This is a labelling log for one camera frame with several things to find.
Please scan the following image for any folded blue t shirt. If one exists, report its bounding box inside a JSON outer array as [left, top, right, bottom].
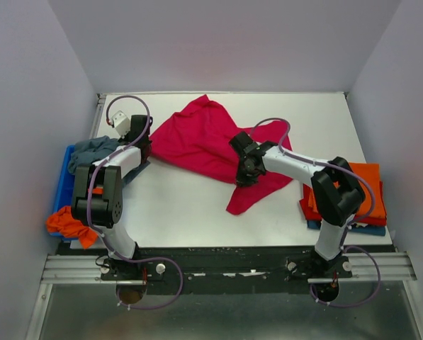
[[306, 220, 386, 237]]

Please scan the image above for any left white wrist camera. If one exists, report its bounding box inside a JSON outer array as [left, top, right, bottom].
[[111, 110, 130, 138]]

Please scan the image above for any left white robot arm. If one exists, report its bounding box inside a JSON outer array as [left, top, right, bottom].
[[71, 115, 152, 280]]

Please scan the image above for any blue plastic bin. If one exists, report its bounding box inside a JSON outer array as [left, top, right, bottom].
[[47, 144, 81, 242]]

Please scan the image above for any crumpled orange t shirt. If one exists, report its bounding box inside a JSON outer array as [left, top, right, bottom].
[[46, 205, 98, 249]]

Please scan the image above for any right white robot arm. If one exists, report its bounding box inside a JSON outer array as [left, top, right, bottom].
[[230, 132, 366, 278]]

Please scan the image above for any magenta t shirt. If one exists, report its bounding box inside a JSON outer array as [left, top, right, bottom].
[[149, 93, 294, 216]]

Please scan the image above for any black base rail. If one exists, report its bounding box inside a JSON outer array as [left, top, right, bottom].
[[100, 246, 352, 295]]

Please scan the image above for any folded orange t shirt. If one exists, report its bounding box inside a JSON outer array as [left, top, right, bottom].
[[304, 157, 375, 226]]

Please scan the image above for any crumpled grey-blue t shirt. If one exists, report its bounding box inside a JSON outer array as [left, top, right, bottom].
[[67, 135, 152, 184]]

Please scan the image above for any folded red t shirt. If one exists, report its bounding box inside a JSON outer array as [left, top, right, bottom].
[[299, 180, 387, 227]]

